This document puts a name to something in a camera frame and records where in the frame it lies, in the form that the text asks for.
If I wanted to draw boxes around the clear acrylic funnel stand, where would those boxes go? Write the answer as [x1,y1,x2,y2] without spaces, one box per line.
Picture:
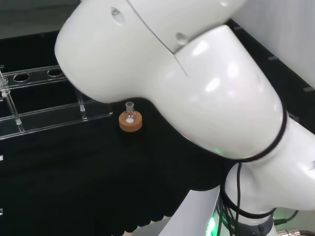
[0,64,114,141]

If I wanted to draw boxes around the small glass round-bottom flask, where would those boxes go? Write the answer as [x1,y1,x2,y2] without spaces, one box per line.
[124,102,136,124]

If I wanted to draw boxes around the black cloth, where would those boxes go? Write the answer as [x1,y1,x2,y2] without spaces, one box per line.
[0,18,315,236]

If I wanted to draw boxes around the cork ring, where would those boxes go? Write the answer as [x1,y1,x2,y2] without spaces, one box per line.
[119,111,143,133]

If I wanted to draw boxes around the black cable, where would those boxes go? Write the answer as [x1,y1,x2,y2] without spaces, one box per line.
[235,163,243,236]

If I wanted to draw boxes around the grey cable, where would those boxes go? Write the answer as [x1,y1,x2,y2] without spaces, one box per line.
[274,209,300,225]

